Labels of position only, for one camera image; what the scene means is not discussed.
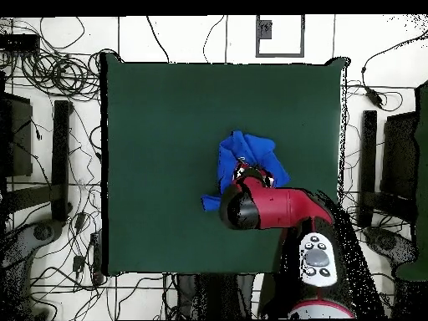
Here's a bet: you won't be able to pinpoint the blue printed shirt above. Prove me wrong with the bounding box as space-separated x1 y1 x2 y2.
200 129 291 212

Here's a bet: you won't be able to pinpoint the black flat box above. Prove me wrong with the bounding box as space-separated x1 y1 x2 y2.
0 33 41 53

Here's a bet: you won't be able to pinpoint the dark green table cloth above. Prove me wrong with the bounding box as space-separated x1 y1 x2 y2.
99 53 350 278

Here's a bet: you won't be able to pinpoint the dark grey square tag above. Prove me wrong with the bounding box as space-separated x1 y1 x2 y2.
258 19 273 40

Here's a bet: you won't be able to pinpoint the black power adapter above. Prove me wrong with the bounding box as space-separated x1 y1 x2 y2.
364 87 385 109

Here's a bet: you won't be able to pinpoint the dark box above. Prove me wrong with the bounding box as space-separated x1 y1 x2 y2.
380 111 419 201
0 92 33 178

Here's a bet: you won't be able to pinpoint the grey chair base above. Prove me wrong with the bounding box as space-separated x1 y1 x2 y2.
362 225 420 268
0 218 64 268

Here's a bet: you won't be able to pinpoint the black power strip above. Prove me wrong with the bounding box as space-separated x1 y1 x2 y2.
89 230 104 285

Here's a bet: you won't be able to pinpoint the green hanging cloth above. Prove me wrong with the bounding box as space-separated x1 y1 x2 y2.
395 79 428 283

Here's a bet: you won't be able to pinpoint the grey square floor frame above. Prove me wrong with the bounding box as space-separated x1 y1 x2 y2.
255 14 306 59

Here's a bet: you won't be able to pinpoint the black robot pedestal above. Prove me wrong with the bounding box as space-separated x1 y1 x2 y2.
163 273 265 320

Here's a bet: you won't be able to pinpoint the black frame leg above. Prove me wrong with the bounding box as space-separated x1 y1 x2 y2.
358 110 378 229
50 99 74 223

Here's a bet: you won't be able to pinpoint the coiled black cables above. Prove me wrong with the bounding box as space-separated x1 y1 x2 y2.
19 49 101 101

